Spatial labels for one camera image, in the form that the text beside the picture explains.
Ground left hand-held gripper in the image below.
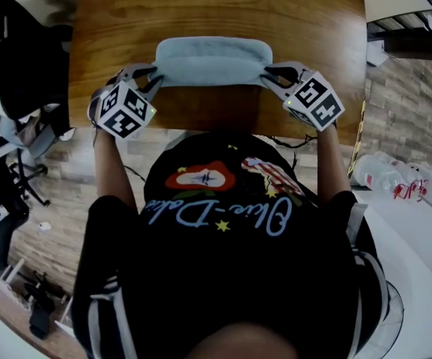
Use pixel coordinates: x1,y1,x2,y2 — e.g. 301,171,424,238
86,63,164,141

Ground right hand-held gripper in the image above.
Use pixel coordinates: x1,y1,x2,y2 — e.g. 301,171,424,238
259,61,347,133

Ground light blue towel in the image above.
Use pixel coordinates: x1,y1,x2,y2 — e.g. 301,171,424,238
147,37,275,89

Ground person's right forearm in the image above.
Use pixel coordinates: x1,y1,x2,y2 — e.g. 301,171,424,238
314,125,353,207

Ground person's left forearm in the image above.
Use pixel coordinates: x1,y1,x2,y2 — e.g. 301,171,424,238
92,129,138,211

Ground yellow black striped tape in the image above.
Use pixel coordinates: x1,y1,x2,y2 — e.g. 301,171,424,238
346,99,367,179

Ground wooden table with black legs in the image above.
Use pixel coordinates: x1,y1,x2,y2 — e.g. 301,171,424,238
67,0,367,147

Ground small white box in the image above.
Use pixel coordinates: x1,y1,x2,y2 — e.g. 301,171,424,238
365,40,389,67

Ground black office chair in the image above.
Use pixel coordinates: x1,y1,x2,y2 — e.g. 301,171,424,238
0,0,76,160

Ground wrapped pack of water bottles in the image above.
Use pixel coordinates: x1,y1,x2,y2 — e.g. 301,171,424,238
350,151,430,201

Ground person's black printed shirt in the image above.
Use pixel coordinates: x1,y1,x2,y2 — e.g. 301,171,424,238
71,131,391,359

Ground white table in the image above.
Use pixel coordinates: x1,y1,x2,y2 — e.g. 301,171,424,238
350,188,432,359

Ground black standing fan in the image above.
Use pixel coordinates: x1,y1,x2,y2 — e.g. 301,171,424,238
365,279,406,359

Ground black device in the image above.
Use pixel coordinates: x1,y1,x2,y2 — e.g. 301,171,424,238
23,273,58,340

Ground black metal bed frame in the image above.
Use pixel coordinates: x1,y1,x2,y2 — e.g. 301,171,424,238
365,9,432,63

